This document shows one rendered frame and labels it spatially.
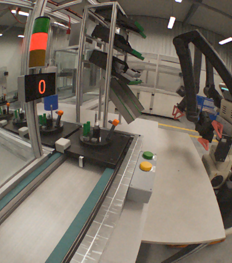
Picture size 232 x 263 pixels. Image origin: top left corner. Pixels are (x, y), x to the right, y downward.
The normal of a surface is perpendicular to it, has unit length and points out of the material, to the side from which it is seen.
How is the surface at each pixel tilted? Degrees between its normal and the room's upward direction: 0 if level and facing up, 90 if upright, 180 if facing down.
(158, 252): 0
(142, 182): 0
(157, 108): 90
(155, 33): 90
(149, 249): 0
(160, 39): 90
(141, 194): 90
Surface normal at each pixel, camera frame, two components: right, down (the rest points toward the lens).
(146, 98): -0.25, 0.37
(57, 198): 0.08, -0.91
